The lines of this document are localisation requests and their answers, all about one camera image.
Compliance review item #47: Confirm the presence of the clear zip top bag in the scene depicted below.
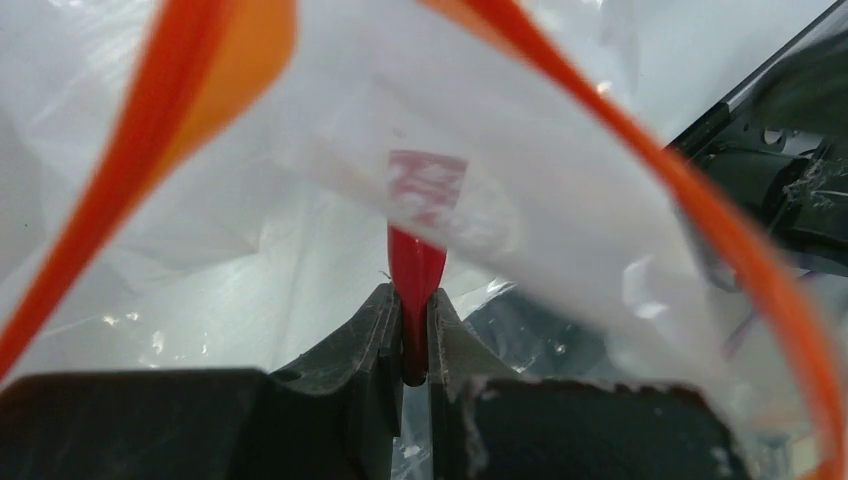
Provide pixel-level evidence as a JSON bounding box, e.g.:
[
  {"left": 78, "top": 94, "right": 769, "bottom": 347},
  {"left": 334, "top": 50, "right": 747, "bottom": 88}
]
[{"left": 1, "top": 1, "right": 847, "bottom": 479}]

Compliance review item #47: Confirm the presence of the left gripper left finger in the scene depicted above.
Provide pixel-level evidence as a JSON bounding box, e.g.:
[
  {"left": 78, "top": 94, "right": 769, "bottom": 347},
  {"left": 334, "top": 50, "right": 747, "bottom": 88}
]
[{"left": 1, "top": 284, "right": 402, "bottom": 479}]

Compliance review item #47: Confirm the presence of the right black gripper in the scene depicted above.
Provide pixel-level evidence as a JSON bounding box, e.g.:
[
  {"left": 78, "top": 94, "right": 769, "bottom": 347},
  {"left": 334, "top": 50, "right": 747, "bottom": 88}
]
[{"left": 671, "top": 1, "right": 847, "bottom": 276}]

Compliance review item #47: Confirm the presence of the red fake chili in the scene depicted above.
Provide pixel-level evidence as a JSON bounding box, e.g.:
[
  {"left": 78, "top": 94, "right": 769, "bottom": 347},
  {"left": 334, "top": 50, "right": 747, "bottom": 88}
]
[{"left": 387, "top": 150, "right": 467, "bottom": 387}]

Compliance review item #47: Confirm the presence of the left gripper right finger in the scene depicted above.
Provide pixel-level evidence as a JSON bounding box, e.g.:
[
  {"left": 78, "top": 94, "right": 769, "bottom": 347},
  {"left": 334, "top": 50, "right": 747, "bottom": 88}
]
[{"left": 427, "top": 290, "right": 750, "bottom": 479}]

